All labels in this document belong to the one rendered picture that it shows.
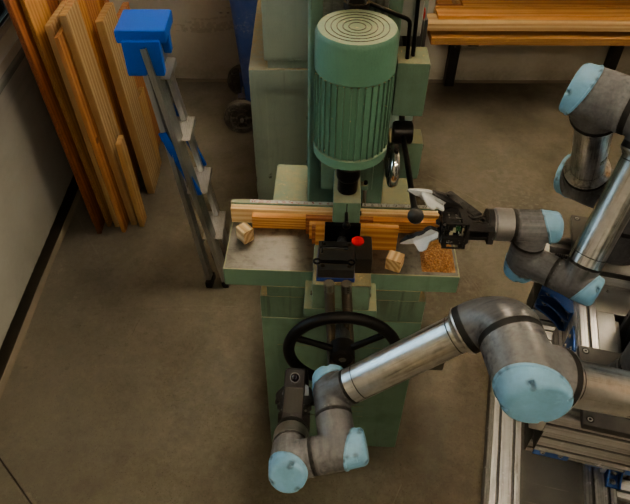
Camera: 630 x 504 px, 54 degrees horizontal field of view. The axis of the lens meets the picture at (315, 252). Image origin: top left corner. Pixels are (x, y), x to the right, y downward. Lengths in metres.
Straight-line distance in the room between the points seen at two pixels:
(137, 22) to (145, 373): 1.28
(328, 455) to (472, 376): 1.37
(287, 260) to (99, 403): 1.16
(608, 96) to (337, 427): 0.86
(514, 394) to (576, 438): 0.61
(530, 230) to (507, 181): 2.01
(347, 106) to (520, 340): 0.60
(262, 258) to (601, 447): 0.94
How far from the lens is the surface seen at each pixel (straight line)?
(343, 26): 1.35
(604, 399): 1.21
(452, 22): 3.50
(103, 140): 2.83
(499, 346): 1.10
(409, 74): 1.61
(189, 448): 2.33
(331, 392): 1.28
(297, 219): 1.65
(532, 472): 2.14
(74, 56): 2.65
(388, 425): 2.18
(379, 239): 1.60
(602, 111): 1.44
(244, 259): 1.60
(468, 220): 1.39
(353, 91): 1.33
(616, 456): 1.73
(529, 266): 1.51
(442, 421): 2.40
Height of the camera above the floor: 2.04
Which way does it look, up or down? 45 degrees down
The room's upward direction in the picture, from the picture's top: 1 degrees clockwise
